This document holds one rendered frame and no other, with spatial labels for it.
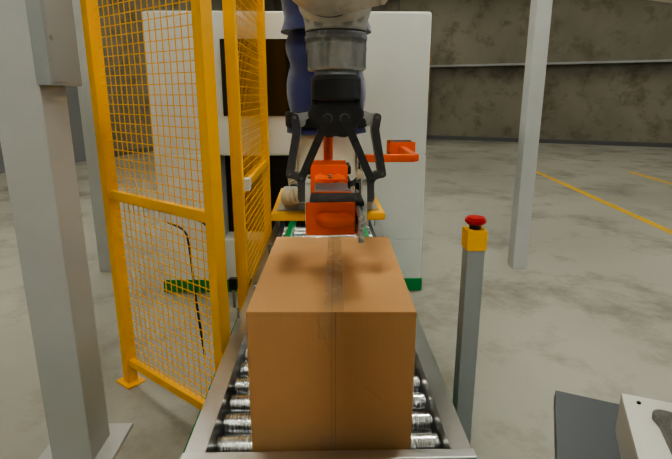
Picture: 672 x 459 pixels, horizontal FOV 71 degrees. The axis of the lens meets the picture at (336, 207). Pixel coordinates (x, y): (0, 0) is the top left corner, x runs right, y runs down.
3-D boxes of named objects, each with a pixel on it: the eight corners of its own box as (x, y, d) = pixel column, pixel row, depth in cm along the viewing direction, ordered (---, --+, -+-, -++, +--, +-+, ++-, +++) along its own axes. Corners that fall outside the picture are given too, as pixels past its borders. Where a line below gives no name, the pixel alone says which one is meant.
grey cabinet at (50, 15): (68, 86, 172) (57, -2, 165) (83, 86, 173) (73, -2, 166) (36, 85, 153) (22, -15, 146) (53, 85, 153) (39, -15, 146)
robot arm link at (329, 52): (306, 37, 73) (306, 77, 75) (303, 29, 64) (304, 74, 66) (364, 37, 74) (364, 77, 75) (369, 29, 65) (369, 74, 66)
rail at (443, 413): (368, 241, 343) (368, 215, 339) (375, 241, 344) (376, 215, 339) (448, 517, 119) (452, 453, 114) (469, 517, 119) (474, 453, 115)
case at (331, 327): (279, 338, 178) (276, 236, 168) (385, 338, 178) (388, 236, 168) (252, 457, 119) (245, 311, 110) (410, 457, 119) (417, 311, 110)
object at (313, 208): (307, 221, 79) (306, 191, 78) (351, 220, 79) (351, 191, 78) (305, 235, 71) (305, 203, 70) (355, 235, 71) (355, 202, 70)
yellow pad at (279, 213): (280, 193, 152) (280, 178, 151) (312, 193, 152) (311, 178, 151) (270, 221, 119) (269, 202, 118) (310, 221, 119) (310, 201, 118)
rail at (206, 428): (278, 241, 342) (277, 216, 338) (285, 241, 342) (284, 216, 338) (186, 522, 117) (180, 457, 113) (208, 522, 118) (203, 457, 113)
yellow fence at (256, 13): (264, 292, 355) (253, -10, 306) (277, 291, 355) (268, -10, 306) (235, 385, 241) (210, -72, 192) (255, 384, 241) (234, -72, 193)
